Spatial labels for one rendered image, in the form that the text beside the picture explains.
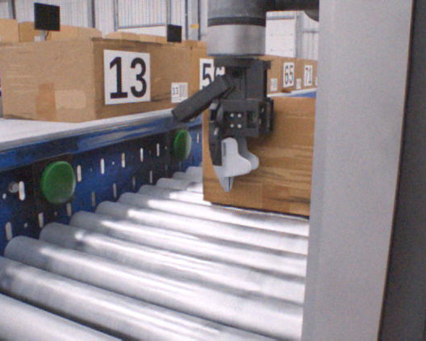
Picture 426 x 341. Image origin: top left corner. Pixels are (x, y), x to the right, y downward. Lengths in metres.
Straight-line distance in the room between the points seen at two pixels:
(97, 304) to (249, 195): 0.37
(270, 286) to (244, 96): 0.29
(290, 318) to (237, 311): 0.06
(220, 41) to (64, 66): 0.39
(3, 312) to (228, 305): 0.23
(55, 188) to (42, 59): 0.35
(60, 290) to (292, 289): 0.26
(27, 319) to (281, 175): 0.45
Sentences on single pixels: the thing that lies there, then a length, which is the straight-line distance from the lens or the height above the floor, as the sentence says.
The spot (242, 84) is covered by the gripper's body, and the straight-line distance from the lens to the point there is 0.65.
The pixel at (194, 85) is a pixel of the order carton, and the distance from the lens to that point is 1.19.
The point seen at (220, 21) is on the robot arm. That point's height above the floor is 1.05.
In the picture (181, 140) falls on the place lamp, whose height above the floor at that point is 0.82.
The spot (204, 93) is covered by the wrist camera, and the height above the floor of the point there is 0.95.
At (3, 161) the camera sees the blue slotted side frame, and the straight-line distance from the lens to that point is 0.65.
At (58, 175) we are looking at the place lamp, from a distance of 0.69.
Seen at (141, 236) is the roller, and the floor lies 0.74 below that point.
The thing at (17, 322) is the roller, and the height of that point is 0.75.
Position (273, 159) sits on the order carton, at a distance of 0.71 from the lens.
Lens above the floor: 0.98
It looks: 13 degrees down
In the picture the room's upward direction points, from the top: straight up
